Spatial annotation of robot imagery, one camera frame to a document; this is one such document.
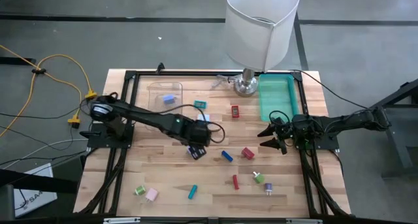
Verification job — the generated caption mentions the black power cable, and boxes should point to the black power cable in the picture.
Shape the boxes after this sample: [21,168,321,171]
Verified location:
[289,69,372,110]

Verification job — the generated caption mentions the yellow extension cable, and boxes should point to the yellow extension cable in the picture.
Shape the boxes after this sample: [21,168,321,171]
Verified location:
[0,44,83,129]
[0,54,98,140]

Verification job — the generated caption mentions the black floor cable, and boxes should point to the black floor cable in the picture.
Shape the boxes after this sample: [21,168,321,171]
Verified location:
[0,150,88,167]
[0,104,82,120]

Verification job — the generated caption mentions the black aluminium table frame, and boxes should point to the black aluminium table frame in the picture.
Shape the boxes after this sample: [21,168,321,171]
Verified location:
[74,69,353,224]

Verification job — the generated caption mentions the white floor cable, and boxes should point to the white floor cable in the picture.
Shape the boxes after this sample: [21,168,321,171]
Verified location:
[0,138,89,170]

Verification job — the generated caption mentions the pink wall charger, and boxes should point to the pink wall charger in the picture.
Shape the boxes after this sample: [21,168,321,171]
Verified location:
[145,188,159,204]

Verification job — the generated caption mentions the white shade table lamp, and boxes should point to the white shade table lamp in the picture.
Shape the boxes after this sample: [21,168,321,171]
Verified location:
[223,0,300,98]

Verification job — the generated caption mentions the black metal stand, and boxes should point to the black metal stand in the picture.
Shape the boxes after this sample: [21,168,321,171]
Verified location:
[360,78,418,179]

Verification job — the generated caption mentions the green plastic tray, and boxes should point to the green plastic tray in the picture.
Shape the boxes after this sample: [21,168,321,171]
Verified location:
[258,73,300,123]

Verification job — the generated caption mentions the black floor bar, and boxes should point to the black floor bar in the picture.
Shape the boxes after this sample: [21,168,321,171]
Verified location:
[0,56,37,65]

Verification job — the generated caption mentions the black beam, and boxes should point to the black beam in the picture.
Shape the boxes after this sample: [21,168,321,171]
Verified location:
[0,168,81,224]

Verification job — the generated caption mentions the clear plastic tray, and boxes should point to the clear plastic tray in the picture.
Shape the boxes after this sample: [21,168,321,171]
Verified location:
[146,82,184,132]

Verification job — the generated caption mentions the silver metal bracket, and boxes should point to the silver metal bracket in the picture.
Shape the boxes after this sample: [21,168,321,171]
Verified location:
[103,217,141,224]
[286,218,323,224]

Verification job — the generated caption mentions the white printed sign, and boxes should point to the white printed sign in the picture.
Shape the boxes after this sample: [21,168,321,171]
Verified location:
[12,163,58,218]

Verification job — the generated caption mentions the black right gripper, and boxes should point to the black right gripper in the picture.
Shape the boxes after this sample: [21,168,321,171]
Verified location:
[257,116,295,155]

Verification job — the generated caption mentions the clear plastic bag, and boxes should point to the clear plastic bag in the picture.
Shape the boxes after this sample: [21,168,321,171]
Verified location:
[211,74,241,90]

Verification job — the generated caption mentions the red wall charger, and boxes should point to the red wall charger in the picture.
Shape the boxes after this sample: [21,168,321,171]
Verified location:
[240,147,256,161]

